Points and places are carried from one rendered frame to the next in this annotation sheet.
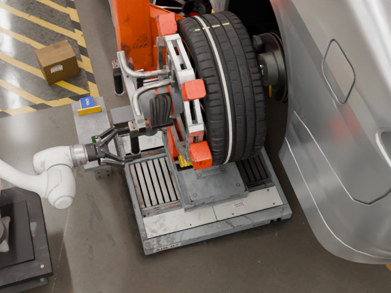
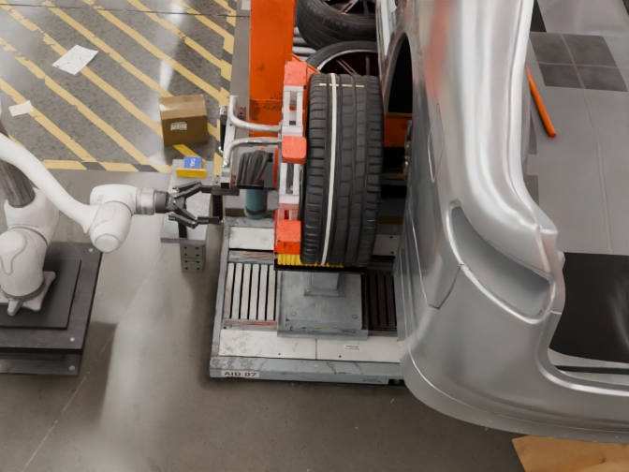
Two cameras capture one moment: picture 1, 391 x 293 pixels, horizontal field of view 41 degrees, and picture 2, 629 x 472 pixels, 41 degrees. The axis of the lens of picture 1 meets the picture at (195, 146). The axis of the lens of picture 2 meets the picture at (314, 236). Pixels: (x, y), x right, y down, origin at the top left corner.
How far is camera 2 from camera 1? 82 cm
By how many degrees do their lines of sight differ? 12
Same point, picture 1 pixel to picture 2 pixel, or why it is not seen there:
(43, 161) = (102, 195)
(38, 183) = (85, 213)
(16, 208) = (66, 266)
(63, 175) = (116, 213)
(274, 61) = not seen: hidden behind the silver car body
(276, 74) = not seen: hidden behind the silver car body
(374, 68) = (456, 132)
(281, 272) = (381, 449)
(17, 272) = (40, 337)
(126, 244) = (191, 358)
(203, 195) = (304, 317)
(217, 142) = (311, 223)
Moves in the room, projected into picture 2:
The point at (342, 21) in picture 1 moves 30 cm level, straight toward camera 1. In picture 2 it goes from (446, 81) to (375, 142)
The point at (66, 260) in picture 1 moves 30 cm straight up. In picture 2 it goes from (109, 355) to (100, 311)
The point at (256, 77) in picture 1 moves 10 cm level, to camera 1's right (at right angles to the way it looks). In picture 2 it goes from (374, 154) to (405, 163)
